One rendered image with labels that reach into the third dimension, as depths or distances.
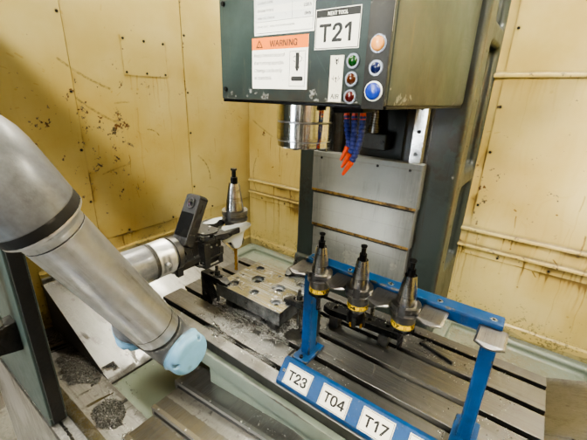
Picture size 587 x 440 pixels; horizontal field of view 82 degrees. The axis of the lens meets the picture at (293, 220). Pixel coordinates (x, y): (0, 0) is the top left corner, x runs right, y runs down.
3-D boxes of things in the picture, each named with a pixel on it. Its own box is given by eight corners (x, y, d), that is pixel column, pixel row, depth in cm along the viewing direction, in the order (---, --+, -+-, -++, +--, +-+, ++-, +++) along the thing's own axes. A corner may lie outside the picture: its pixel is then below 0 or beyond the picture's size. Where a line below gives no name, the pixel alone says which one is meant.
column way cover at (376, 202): (403, 289, 140) (423, 165, 122) (307, 256, 166) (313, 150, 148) (406, 285, 144) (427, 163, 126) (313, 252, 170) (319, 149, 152)
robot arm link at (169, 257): (138, 239, 69) (162, 250, 64) (158, 232, 72) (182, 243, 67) (142, 272, 71) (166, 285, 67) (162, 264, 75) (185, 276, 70)
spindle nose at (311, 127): (341, 147, 100) (345, 105, 96) (302, 152, 90) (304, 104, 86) (304, 141, 111) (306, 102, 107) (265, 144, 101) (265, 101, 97)
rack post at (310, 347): (306, 366, 98) (311, 276, 88) (291, 358, 101) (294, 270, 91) (324, 347, 106) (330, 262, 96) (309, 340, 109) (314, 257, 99)
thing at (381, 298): (386, 311, 73) (386, 308, 72) (363, 302, 76) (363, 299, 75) (397, 297, 78) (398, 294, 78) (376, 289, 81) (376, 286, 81)
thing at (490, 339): (503, 358, 61) (505, 354, 60) (471, 345, 64) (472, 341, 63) (507, 337, 66) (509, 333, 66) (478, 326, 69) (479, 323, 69)
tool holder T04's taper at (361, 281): (371, 283, 80) (375, 257, 78) (366, 292, 76) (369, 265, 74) (353, 278, 82) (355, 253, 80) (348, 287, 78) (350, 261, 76)
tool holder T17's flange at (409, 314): (423, 311, 75) (425, 301, 74) (414, 325, 70) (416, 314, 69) (396, 300, 78) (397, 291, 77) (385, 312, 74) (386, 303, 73)
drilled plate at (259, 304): (279, 326, 109) (279, 312, 107) (217, 294, 125) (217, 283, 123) (317, 295, 126) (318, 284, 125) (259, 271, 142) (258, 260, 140)
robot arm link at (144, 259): (87, 299, 63) (79, 257, 60) (142, 276, 71) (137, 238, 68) (108, 315, 59) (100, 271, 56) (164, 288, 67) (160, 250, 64)
